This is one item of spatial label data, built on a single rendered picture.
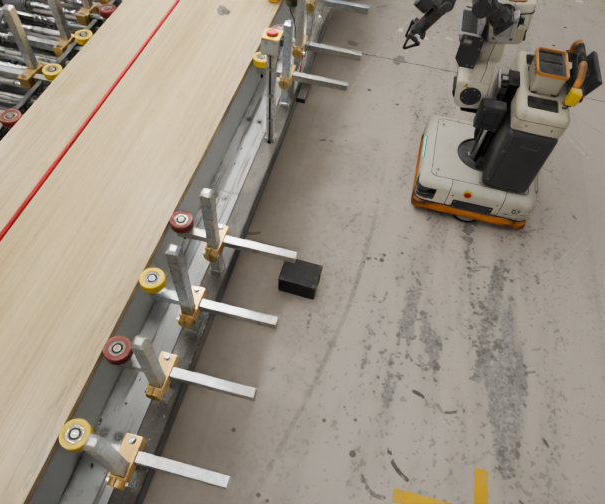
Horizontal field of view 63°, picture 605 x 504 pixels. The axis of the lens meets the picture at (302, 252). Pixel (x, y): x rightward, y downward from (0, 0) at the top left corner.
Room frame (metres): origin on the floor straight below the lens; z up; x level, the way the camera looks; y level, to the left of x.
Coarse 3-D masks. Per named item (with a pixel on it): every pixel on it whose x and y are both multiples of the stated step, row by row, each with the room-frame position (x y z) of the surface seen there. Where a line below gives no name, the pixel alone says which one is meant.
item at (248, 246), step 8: (192, 232) 1.04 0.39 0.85; (200, 232) 1.04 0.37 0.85; (200, 240) 1.03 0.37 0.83; (224, 240) 1.02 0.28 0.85; (232, 240) 1.03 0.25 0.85; (240, 240) 1.03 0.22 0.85; (232, 248) 1.01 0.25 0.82; (240, 248) 1.01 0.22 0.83; (248, 248) 1.00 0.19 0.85; (256, 248) 1.00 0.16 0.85; (264, 248) 1.01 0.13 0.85; (272, 248) 1.01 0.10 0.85; (280, 248) 1.01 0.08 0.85; (272, 256) 0.99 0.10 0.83; (280, 256) 0.98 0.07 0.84; (288, 256) 0.98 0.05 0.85
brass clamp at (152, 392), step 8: (160, 360) 0.56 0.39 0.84; (168, 360) 0.56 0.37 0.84; (176, 360) 0.57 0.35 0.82; (168, 368) 0.54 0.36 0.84; (168, 376) 0.52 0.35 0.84; (168, 384) 0.50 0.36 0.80; (144, 392) 0.47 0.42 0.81; (152, 392) 0.46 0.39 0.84; (160, 392) 0.47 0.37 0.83; (160, 400) 0.45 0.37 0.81
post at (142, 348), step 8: (136, 336) 0.51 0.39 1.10; (136, 344) 0.49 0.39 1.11; (144, 344) 0.50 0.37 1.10; (136, 352) 0.48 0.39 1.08; (144, 352) 0.48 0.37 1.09; (152, 352) 0.51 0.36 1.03; (144, 360) 0.48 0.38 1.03; (152, 360) 0.49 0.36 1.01; (144, 368) 0.48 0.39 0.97; (152, 368) 0.48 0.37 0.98; (160, 368) 0.51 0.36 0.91; (152, 376) 0.48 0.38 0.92; (160, 376) 0.50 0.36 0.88; (152, 384) 0.48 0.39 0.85; (160, 384) 0.48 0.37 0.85; (168, 392) 0.50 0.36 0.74
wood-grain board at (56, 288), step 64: (128, 0) 2.40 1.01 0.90; (192, 0) 2.46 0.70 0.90; (256, 0) 2.53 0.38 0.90; (192, 64) 1.94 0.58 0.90; (64, 128) 1.44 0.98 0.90; (128, 128) 1.48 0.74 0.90; (192, 128) 1.52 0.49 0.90; (0, 192) 1.09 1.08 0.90; (64, 192) 1.12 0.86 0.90; (128, 192) 1.15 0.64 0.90; (0, 256) 0.82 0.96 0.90; (64, 256) 0.85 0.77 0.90; (128, 256) 0.88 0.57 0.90; (0, 320) 0.61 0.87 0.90; (64, 320) 0.63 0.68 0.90; (0, 384) 0.42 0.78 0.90; (64, 384) 0.44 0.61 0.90; (0, 448) 0.26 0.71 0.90
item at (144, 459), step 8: (144, 456) 0.29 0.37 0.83; (152, 456) 0.29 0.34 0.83; (144, 464) 0.27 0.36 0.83; (152, 464) 0.27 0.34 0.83; (160, 464) 0.27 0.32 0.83; (168, 464) 0.28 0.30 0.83; (176, 464) 0.28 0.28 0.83; (184, 464) 0.28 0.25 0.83; (168, 472) 0.26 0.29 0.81; (176, 472) 0.26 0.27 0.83; (184, 472) 0.26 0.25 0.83; (192, 472) 0.26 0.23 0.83; (200, 472) 0.27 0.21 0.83; (208, 472) 0.27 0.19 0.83; (216, 472) 0.27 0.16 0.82; (200, 480) 0.25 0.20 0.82; (208, 480) 0.25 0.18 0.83; (216, 480) 0.25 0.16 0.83; (224, 480) 0.25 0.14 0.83; (224, 488) 0.24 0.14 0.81
